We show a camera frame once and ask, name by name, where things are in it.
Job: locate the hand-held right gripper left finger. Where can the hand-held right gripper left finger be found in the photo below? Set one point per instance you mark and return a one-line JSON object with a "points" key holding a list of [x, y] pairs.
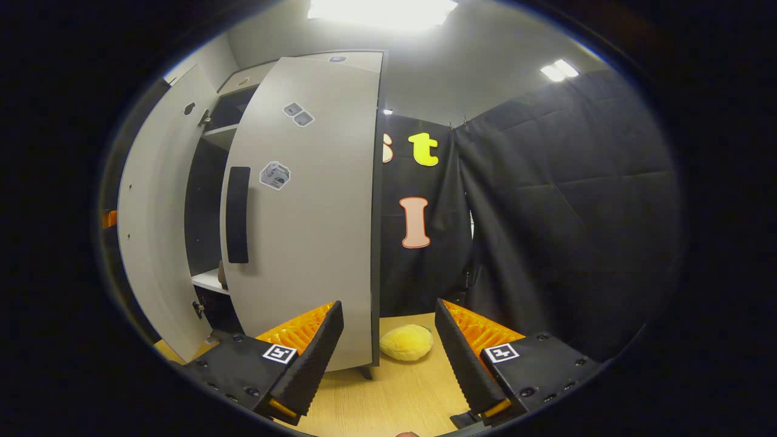
{"points": [[315, 358]]}

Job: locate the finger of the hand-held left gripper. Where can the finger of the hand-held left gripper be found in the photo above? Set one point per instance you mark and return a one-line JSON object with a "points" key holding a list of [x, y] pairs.
{"points": [[109, 219]]}

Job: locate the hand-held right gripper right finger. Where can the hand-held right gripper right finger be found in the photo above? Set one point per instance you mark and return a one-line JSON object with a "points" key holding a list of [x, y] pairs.
{"points": [[464, 364]]}

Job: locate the grey cabinet door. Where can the grey cabinet door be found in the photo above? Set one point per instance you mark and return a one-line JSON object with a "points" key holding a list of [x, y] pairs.
{"points": [[315, 243], [158, 212]]}

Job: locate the grey shoe cabinet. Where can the grey shoe cabinet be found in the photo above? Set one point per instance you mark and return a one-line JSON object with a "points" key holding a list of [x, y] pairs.
{"points": [[203, 200]]}

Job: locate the brown fuzzy shoe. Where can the brown fuzzy shoe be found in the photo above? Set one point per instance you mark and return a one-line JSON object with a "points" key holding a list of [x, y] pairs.
{"points": [[222, 274]]}

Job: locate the light grey cabinet shelf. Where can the light grey cabinet shelf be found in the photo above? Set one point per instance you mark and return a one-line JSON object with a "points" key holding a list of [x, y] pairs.
{"points": [[221, 135], [206, 280]]}

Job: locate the metal door hinge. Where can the metal door hinge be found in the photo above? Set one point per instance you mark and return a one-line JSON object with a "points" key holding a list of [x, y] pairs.
{"points": [[205, 118], [199, 309]]}

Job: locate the yellow plush toy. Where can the yellow plush toy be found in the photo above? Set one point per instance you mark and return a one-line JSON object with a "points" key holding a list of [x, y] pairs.
{"points": [[405, 343]]}

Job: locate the black backdrop cloth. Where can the black backdrop cloth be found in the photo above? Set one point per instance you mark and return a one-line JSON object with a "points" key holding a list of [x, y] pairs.
{"points": [[443, 273], [576, 212]]}

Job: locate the small ceiling light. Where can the small ceiling light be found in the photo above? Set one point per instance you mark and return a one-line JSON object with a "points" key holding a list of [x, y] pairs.
{"points": [[558, 70]]}

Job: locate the large ceiling light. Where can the large ceiling light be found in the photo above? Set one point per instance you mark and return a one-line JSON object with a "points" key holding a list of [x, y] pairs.
{"points": [[382, 12]]}

